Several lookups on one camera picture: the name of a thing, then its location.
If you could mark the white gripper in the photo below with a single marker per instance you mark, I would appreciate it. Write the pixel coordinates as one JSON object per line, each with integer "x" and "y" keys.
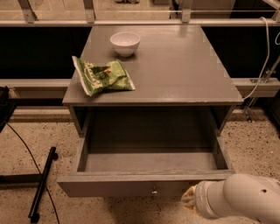
{"x": 201, "y": 199}

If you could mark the grey top drawer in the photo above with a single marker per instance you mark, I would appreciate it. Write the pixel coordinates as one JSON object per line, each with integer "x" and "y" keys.
{"x": 127, "y": 152}

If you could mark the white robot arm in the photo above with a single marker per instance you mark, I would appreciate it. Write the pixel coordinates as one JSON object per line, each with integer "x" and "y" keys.
{"x": 254, "y": 197}

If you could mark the grey wooden cabinet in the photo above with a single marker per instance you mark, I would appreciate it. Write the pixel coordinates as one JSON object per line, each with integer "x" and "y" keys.
{"x": 174, "y": 65}

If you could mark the green chip bag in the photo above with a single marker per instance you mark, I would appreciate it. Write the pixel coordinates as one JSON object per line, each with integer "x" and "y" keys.
{"x": 95, "y": 79}

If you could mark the black stand base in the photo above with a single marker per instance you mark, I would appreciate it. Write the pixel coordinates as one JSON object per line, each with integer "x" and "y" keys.
{"x": 37, "y": 180}

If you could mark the white ceramic bowl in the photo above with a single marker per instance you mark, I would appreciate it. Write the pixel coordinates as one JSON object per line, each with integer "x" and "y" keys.
{"x": 125, "y": 43}

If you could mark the black equipment at left edge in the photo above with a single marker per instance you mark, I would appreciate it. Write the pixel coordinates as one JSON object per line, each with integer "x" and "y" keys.
{"x": 7, "y": 107}

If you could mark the metal railing frame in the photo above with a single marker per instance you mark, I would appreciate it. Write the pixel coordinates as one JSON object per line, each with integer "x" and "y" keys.
{"x": 139, "y": 12}

